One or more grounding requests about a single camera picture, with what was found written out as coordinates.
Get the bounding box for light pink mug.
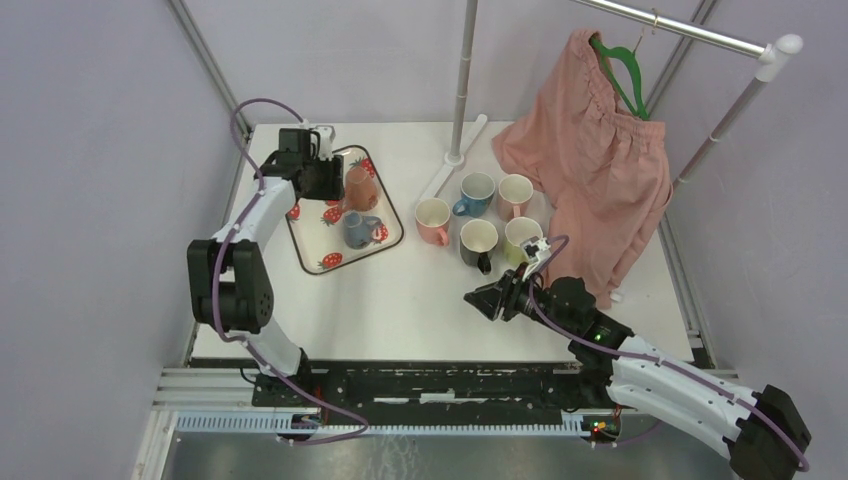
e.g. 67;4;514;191
496;174;534;222

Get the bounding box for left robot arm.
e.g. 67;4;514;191
187;125;344;408

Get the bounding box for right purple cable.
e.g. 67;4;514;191
526;235;811;473

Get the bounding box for pink shorts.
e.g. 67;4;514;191
492;28;673;309

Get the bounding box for green hanger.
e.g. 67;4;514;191
586;36;651;121

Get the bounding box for strawberry pattern tray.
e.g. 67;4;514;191
286;145;404;275

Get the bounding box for grey-blue mug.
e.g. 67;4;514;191
342;211;383;250

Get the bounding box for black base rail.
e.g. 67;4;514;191
250;360;616;429

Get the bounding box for salmon pink mug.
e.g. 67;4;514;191
414;198;451;247

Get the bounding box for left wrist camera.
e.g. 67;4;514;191
311;124;336;161

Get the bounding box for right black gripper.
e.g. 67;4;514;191
463;263;576;339

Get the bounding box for yellow mug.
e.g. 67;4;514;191
502;217;544;267

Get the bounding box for purple cable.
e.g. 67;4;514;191
526;235;811;473
209;98;371;446

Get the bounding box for black mug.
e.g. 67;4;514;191
460;219;499;275

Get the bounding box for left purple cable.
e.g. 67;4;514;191
209;98;371;446

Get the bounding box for metal clothes rack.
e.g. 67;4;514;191
420;1;804;200

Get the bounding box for terracotta mug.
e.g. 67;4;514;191
340;166;379;212

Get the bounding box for blue mug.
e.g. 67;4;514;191
452;172;496;218

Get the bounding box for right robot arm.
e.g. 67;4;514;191
463;268;812;479

